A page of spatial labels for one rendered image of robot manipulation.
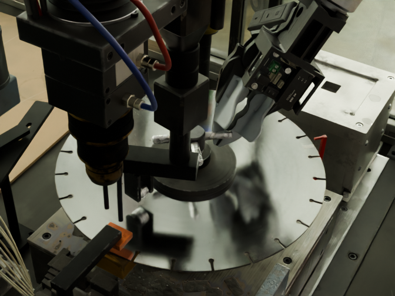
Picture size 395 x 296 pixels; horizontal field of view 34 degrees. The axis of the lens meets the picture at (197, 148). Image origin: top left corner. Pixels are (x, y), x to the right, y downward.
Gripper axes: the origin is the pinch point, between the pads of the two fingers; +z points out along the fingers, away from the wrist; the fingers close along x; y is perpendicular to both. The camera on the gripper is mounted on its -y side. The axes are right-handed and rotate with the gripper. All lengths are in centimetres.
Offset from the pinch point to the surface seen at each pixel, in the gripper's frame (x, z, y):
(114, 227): -8.9, 10.1, 13.0
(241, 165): 4.2, 2.1, 1.3
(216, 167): 0.9, 3.0, 2.8
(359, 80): 24.1, -9.6, -25.1
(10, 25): -29, 27, -71
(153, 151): -8.5, 2.1, 8.7
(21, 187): -15.4, 31.9, -20.8
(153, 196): -4.9, 8.5, 6.1
